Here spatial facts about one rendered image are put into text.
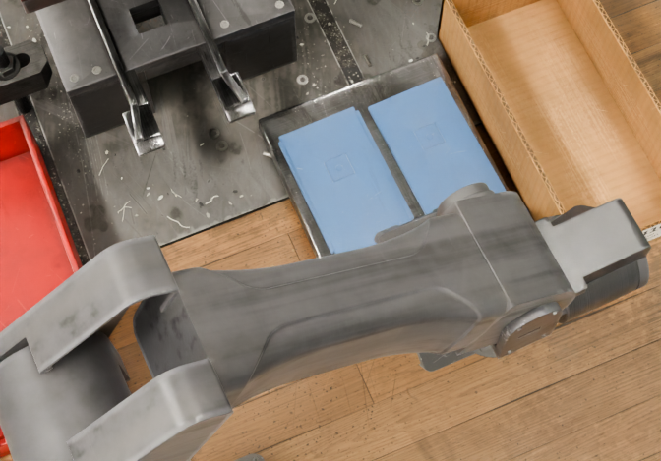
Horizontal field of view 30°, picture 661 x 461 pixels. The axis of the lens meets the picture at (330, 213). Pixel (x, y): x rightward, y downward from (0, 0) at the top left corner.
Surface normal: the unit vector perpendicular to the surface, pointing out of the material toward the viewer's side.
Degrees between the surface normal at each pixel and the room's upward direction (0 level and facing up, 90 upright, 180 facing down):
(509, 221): 29
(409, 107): 0
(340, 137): 0
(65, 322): 35
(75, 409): 14
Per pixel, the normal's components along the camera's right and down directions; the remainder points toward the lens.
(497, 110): -0.92, 0.36
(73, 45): 0.00, -0.39
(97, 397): 0.48, -0.54
